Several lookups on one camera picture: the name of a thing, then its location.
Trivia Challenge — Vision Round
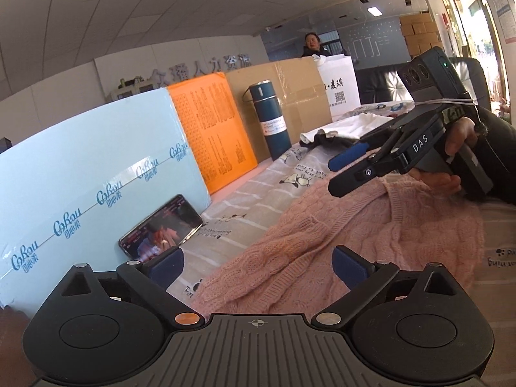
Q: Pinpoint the orange cardboard box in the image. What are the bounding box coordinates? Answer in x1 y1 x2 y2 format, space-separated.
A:
167 73 258 194

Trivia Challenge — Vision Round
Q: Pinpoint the person's right hand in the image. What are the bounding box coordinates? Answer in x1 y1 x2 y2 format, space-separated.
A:
408 117 478 197

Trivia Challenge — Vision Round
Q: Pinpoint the pink knitted sweater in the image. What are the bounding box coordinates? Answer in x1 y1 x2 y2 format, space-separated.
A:
193 176 484 318

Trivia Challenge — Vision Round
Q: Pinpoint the person's right forearm dark sleeve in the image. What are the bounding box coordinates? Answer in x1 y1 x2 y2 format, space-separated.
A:
473 108 516 205

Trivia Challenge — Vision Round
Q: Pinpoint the white shopping bag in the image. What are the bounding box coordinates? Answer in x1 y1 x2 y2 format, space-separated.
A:
312 54 361 121

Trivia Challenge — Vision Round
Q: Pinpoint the stacked cardboard boxes background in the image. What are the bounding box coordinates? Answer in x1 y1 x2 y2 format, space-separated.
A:
400 12 443 59

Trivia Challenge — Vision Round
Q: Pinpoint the black garment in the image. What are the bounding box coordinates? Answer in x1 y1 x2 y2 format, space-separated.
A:
314 129 358 150

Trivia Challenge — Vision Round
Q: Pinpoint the dark blue vacuum bottle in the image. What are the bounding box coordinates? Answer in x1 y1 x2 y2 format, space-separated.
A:
245 80 291 160

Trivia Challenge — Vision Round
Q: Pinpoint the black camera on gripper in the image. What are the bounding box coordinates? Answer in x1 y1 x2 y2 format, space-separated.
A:
398 47 471 104

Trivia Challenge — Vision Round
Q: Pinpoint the black tufted headboard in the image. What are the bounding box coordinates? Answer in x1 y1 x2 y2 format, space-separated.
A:
355 57 491 111

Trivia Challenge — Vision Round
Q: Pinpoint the light blue Cobou box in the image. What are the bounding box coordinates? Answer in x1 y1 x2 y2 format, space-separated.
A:
1 88 211 315

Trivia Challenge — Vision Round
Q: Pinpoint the woman in background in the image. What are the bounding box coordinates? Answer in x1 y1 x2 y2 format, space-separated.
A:
303 32 331 57

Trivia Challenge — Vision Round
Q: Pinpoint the white folded garment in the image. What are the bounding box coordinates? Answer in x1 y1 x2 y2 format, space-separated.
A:
300 113 393 144

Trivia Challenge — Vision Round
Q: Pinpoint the brown cardboard box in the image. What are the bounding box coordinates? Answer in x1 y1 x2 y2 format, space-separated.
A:
226 58 332 163

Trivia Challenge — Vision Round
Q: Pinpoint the smartphone playing video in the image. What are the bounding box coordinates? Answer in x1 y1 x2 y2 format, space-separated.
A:
118 195 204 263

